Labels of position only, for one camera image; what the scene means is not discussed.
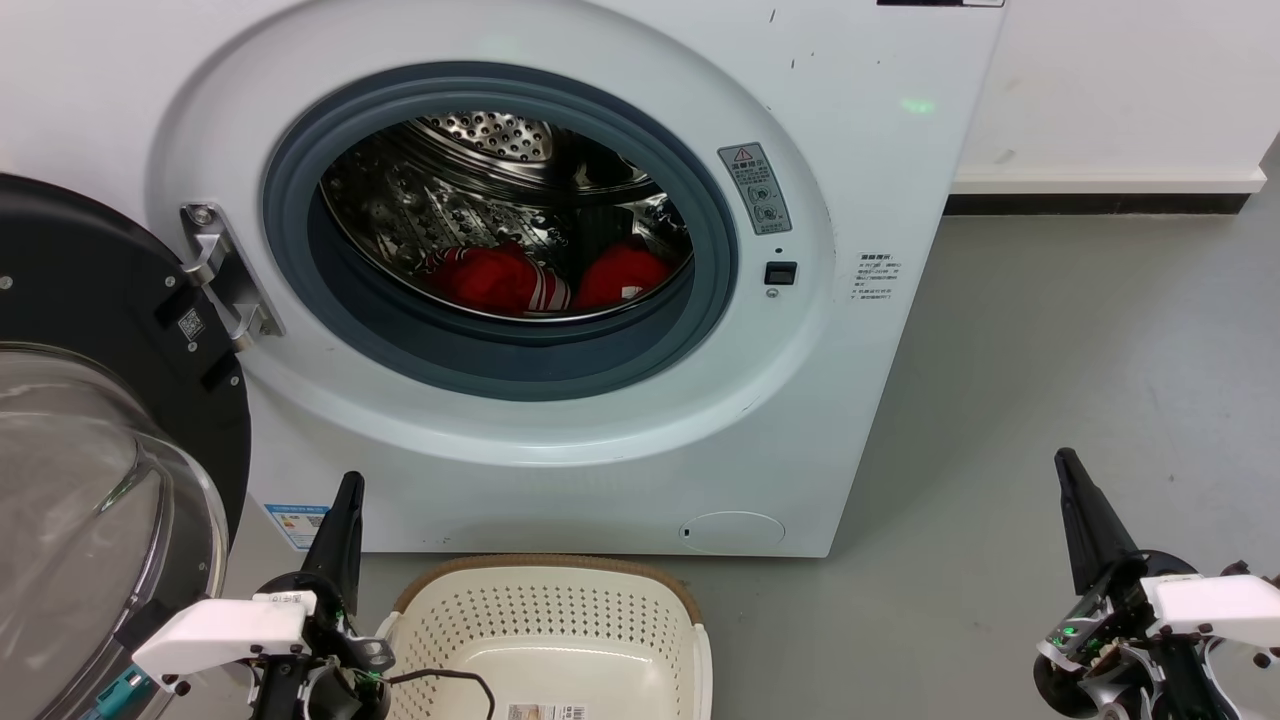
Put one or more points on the small white QR door sticker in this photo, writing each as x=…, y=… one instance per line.
x=191, y=325

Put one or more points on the printed paper label strip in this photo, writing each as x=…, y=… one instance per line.
x=545, y=713

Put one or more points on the stainless steel washing machine drum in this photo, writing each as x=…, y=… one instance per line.
x=430, y=215

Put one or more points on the red garment with white stripes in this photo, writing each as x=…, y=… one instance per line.
x=480, y=278

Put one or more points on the white text sticker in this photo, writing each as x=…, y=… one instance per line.
x=875, y=277

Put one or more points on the white front-load washing machine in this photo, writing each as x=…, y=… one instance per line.
x=880, y=150

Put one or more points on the white and black baseboard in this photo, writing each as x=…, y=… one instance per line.
x=1100, y=190

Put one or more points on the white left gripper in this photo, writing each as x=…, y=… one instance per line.
x=225, y=635

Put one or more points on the black washer door with glass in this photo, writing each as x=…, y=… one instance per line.
x=90, y=270

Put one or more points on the grey warning sticker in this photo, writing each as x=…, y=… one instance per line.
x=755, y=188

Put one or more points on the silver metal door hinge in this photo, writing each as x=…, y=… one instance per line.
x=225, y=275

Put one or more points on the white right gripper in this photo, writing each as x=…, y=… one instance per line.
x=1210, y=605

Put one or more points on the grey rubber door gasket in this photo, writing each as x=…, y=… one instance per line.
x=500, y=365

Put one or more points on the black door lock socket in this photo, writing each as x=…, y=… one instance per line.
x=781, y=273

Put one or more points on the blue energy label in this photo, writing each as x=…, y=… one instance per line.
x=292, y=525

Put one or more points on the round white filter cover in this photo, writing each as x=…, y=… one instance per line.
x=732, y=533

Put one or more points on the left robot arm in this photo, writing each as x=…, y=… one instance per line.
x=140, y=625

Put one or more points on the cream perforated laundry basket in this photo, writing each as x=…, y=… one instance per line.
x=560, y=620

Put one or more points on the black QR code sticker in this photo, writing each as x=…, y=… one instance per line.
x=940, y=3

